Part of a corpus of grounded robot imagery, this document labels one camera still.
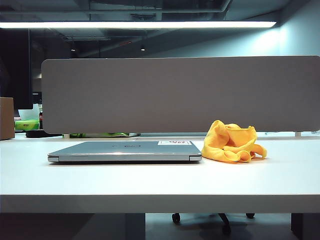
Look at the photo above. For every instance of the yellow microfibre rag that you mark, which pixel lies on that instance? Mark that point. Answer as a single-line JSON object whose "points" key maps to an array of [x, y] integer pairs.
{"points": [[217, 146]]}

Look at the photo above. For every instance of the silver closed laptop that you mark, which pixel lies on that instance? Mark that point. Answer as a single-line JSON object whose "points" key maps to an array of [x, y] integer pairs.
{"points": [[112, 151]]}

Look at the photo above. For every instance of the white red-print sticker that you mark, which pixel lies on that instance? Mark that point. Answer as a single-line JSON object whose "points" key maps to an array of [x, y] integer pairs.
{"points": [[175, 142]]}

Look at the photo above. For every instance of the grey fabric desk divider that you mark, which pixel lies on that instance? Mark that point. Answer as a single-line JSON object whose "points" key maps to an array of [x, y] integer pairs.
{"points": [[175, 95]]}

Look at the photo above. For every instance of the green plastic package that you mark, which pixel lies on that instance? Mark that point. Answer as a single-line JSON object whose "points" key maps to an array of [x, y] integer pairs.
{"points": [[100, 135]]}

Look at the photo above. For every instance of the long ceiling light strip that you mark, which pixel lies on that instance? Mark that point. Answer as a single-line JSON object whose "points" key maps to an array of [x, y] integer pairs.
{"points": [[137, 24]]}

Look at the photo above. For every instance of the grey narrow table leg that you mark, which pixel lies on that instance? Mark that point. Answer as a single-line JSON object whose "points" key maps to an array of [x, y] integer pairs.
{"points": [[135, 226]]}

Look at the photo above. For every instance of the red-label cola bottle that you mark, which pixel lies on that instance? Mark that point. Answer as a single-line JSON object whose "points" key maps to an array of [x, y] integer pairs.
{"points": [[41, 121]]}

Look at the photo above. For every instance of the black office chair base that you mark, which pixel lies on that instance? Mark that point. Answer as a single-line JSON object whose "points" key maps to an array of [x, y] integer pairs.
{"points": [[225, 221]]}

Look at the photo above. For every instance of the black flat object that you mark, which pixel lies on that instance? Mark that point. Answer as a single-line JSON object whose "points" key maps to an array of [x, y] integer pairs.
{"points": [[37, 134]]}

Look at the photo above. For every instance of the white paper tissue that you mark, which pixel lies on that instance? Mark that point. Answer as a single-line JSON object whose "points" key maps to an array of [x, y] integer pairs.
{"points": [[28, 113]]}

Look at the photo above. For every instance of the green tissue box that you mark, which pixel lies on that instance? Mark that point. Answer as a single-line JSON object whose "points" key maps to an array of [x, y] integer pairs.
{"points": [[26, 125]]}

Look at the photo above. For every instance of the large dark display panel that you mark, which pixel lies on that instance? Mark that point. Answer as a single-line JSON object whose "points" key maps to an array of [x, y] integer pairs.
{"points": [[15, 70]]}

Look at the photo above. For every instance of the brown cardboard box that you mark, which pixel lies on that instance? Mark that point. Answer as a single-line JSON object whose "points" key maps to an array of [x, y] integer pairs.
{"points": [[6, 117]]}

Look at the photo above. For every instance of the dark wide table leg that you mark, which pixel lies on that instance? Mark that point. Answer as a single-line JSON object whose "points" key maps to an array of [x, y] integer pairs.
{"points": [[306, 226]]}

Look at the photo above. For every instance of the white divider bracket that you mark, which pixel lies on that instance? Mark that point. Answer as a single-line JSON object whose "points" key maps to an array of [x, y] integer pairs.
{"points": [[66, 136], [297, 134]]}

